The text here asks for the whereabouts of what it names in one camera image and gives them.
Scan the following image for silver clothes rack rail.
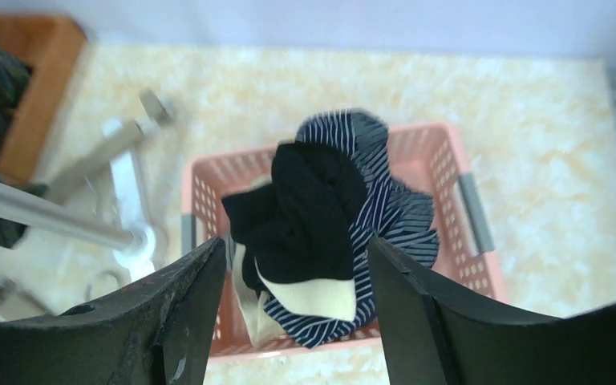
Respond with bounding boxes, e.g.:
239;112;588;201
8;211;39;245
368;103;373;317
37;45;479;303
0;148;168;282

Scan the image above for beige hanger of navy underwear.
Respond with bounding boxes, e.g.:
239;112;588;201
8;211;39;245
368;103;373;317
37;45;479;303
46;89;176;205

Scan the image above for black underwear beige waistband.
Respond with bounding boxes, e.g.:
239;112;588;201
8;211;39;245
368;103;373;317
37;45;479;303
221;142;367;348

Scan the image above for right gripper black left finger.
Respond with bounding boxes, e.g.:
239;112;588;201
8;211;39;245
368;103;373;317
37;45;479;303
0;237;227;384

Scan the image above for pink plastic basket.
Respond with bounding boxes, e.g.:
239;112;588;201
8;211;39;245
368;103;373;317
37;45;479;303
181;122;509;363

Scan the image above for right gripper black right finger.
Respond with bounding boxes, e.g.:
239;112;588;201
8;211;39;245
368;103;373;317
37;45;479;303
368;238;616;384

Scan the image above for navy white striped underwear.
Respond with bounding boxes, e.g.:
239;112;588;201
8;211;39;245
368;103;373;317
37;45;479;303
264;109;440;348

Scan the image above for orange wooden tray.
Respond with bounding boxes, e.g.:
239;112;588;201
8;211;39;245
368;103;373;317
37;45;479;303
0;13;87;182

